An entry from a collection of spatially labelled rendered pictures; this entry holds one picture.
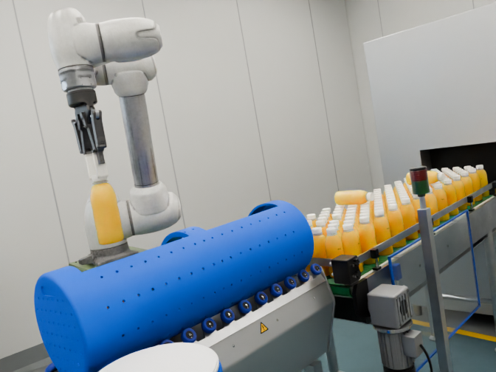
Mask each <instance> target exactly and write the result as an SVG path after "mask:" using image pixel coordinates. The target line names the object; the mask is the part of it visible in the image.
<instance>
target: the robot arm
mask: <svg viewBox="0 0 496 372"><path fill-rule="evenodd" d="M47 29H48V40H49V48H50V52H51V55H52V59H53V61H54V63H55V65H56V66H57V69H58V76H59V78H60V82H61V88H62V91H63V92H66V93H67V94H66V98H67V102H68V106H69V107H70V108H74V109H75V119H74V120H71V122H72V125H73V127H74V130H75V136H76V139H77V144H78V147H79V152H80V154H83V155H84V156H85V159H86V166H87V169H88V173H89V180H92V175H96V174H97V178H98V179H100V178H104V177H108V176H109V174H108V170H107V167H106V161H105V157H104V153H103V152H104V148H106V147H107V144H106V137H105V133H104V128H103V121H102V111H101V110H95V107H94V105H95V104H97V95H96V92H95V90H94V89H95V88H96V87H97V86H107V85H111V86H112V88H113V90H114V93H115V94H116V95H117V96H119V100H120V108H121V112H122V117H123V125H124V129H125V137H126V141H127V146H128V153H129V158H130V162H131V169H132V174H133V179H134V186H133V187H132V188H131V190H130V199H129V200H120V198H119V196H118V195H116V197H117V205H118V207H119V212H120V219H121V223H122V229H123V235H124V239H123V240H122V241H119V242H117V243H113V244H106V245H100V244H99V243H98V238H97V231H96V227H95V223H94V216H93V212H92V206H91V202H90V197H89V199H88V201H87V203H86V208H85V213H84V227H85V231H86V237H87V241H88V243H89V249H90V254H88V255H87V256H86V257H83V258H81V259H79V261H78V262H79V264H80V265H86V264H94V265H96V266H102V265H104V264H108V263H111V262H113V261H117V260H119V259H122V258H126V257H128V256H131V255H135V254H137V253H139V252H138V251H136V250H131V249H129V246H128V242H127V238H130V237H131V236H133V235H144V234H149V233H155V232H158V231H160V230H164V229H166V228H169V227H170V226H172V225H174V224H175V223H176V222H177V221H178V220H179V219H180V218H181V205H180V200H179V198H178V197H177V196H176V195H175V194H174V193H172V192H168V191H167V188H166V186H165V185H164V184H163V183H162V182H161V181H159V180H158V176H157V170H156V162H155V157H154V148H153V143H152V139H151V128H150V123H149V118H148V110H147V105H146V99H145V93H146V92H147V89H148V81H150V80H153V79H154V78H155V77H156V74H157V67H156V61H155V59H154V55H155V54H156V53H158V52H159V51H160V50H161V48H162V45H163V43H162V36H161V32H160V28H159V25H158V24H157V23H155V21H152V20H150V19H147V18H119V19H114V20H109V21H104V22H100V23H98V24H97V23H86V19H85V18H84V17H83V16H82V15H81V13H79V12H78V11H77V10H76V9H75V8H71V7H67V8H62V9H59V10H55V11H54V12H52V13H51V14H50V15H49V18H48V22H47ZM126 203H127V204H126ZM129 219H130V220H129Z"/></svg>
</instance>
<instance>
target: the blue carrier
mask: <svg viewBox="0 0 496 372"><path fill-rule="evenodd" d="M313 252H314V238H313V234H312V231H311V228H310V226H309V223H308V221H307V220H306V218H305V216H304V215H303V214H302V213H301V212H300V211H299V210H298V209H297V208H296V207H295V206H294V205H292V204H290V203H288V202H286V201H281V200H274V201H269V202H267V203H263V204H260V205H258V206H257V207H255V208H254V209H253V210H252V211H251V212H250V214H249V215H248V216H247V217H245V218H241V219H239V220H236V221H232V222H230V223H227V224H223V225H221V226H218V227H214V228H212V229H209V230H204V229H202V228H200V227H188V228H185V229H183V230H179V231H176V232H172V233H170V234H169V235H167V236H166V237H165V239H164V240H163V242H162V244H161V246H159V247H155V248H153V249H149V250H146V251H144V252H140V253H137V254H135V255H131V256H128V257H126V258H122V259H119V260H117V261H113V262H111V263H107V264H104V265H102V266H98V267H95V268H93V269H90V270H87V271H85V272H81V271H80V270H79V269H77V268H75V267H73V266H65V267H63V268H60V269H56V270H53V271H51V272H47V273H44V274H42V275H41V276H40V277H39V279H38V280H37V282H36V285H35V292H34V305H35V316H36V320H37V324H38V328H39V331H40V334H41V338H42V340H43V343H44V346H45V348H46V351H47V353H48V354H49V357H50V359H51V360H52V362H53V364H54V365H55V367H56V368H57V369H58V371H59V372H99V371H100V370H101V369H103V368H104V367H105V366H107V365H109V364H111V363H112V362H114V361H116V360H118V359H120V358H122V357H124V356H127V355H129V354H132V353H134V352H136V351H140V350H142V349H146V348H150V347H154V346H156V345H158V344H160V342H161V341H162V340H165V339H170V338H171V337H174V336H176V335H177V334H180V333H182V331H183V330H184V329H185V328H192V327H194V326H196V325H198V324H199V323H201V322H202V321H203V320H204V319H205V318H208V317H209V318H211V317H213V316H215V315H217V314H219V313H221V311H222V310H223V309H229V308H231V307H233V306H235V305H237V304H238V303H239V302H240V301H241V300H246V299H248V298H250V297H252V296H254V295H255V294H256V293H257V292H262V291H264V290H266V289H268V288H270V286H271V285H272V284H274V283H280V282H281V281H283V280H285V278H286V277H291V276H293V275H296V274H297V273H298V272H299V271H300V270H302V269H305V268H306V267H307V266H308V265H309V263H310V261H311V258H312V255H313ZM190 273H191V274H190ZM165 284H166V285H165ZM152 289H153V291H152ZM137 295H139V297H138V296H137ZM123 301H124V302H123ZM107 307H108V309H107Z"/></svg>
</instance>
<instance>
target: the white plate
mask: <svg viewBox="0 0 496 372"><path fill-rule="evenodd" d="M218 367H219V360H218V356H217V354H216V353H215V351H213V350H212V349H211V348H208V347H207V346H204V345H200V344H195V343H188V342H178V343H170V344H164V345H157V346H154V347H150V348H146V349H142V350H140V351H136V352H134V353H132V354H129V355H127V356H124V357H122V358H120V359H118V360H116V361H114V362H112V363H111V364H109V365H107V366H105V367H104V368H103V369H101V370H100V371H99V372H217V371H218Z"/></svg>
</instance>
